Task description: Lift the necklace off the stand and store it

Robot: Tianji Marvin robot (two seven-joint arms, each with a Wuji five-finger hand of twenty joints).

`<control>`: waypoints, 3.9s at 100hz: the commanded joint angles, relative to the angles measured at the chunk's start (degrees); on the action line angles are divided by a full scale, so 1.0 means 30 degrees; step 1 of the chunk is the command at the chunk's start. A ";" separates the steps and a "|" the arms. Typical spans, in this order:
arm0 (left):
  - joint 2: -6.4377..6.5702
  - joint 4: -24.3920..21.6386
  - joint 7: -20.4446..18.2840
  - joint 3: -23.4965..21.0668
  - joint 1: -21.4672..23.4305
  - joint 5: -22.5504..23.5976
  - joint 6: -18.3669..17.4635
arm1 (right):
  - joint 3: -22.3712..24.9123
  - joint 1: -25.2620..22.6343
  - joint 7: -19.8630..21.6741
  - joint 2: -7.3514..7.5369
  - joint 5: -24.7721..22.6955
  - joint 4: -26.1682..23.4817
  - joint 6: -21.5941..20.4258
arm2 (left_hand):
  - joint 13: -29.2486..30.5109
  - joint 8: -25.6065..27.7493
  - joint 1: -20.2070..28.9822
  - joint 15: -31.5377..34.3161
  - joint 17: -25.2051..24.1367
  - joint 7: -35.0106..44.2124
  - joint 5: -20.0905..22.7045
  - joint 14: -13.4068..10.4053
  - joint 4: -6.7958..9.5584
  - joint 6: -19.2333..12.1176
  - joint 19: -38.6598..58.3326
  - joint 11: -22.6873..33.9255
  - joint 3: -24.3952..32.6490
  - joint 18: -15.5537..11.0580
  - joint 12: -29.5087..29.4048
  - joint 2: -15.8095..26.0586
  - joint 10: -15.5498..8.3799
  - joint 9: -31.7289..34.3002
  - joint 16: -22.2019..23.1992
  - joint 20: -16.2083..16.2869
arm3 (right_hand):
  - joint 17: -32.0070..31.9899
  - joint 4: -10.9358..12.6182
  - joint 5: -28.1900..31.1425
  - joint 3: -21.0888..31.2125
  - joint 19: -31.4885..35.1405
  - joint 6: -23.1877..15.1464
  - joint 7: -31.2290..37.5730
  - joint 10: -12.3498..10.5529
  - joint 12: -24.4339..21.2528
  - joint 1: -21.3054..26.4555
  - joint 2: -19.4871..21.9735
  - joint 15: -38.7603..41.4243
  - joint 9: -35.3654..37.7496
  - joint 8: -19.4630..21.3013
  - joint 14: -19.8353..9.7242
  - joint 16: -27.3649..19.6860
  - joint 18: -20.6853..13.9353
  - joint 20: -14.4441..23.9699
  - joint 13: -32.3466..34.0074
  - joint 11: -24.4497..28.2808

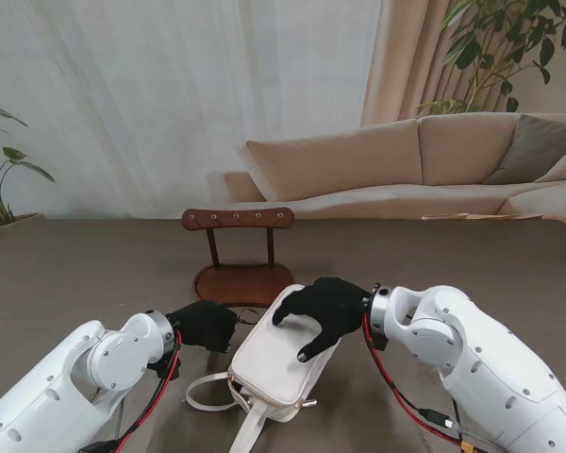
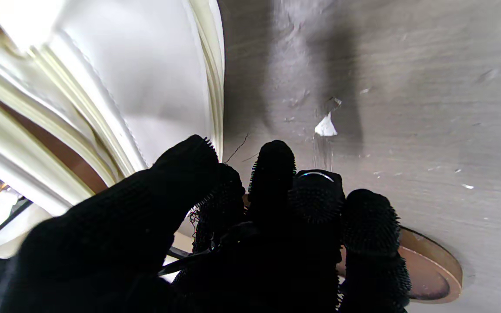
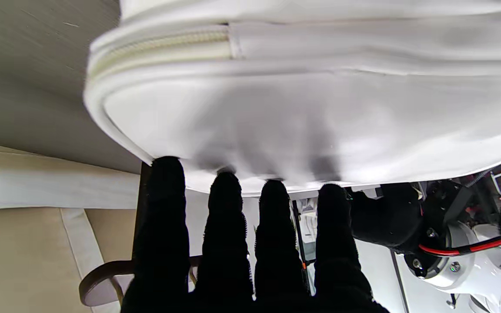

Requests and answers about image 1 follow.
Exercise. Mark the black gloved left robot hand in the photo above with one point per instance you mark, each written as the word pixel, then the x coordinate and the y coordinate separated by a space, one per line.
pixel 207 325

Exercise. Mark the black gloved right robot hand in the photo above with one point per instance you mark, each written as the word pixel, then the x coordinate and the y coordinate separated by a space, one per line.
pixel 335 307

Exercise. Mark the white leather handbag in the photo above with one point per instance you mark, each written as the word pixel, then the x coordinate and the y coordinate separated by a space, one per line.
pixel 273 363

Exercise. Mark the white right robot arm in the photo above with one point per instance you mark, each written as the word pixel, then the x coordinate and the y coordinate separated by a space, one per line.
pixel 476 358

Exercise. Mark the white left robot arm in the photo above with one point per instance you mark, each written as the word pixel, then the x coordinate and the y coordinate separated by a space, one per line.
pixel 66 377

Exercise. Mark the beige sofa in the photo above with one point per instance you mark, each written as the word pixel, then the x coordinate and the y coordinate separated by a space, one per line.
pixel 358 160

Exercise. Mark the potted broad-leaf plant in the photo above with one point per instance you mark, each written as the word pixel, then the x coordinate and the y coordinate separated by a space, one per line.
pixel 14 221

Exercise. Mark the white sheer curtain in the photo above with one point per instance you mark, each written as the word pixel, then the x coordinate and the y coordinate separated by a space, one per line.
pixel 170 94

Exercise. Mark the grey sofa cushion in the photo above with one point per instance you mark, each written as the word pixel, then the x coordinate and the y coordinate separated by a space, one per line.
pixel 533 151

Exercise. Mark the beige curtain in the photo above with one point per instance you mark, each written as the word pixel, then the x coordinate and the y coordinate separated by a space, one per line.
pixel 401 61

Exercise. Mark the tall dark-leaved house plant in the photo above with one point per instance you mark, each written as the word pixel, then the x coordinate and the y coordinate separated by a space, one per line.
pixel 467 49

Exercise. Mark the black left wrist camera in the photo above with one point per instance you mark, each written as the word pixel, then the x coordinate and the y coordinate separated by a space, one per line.
pixel 167 369

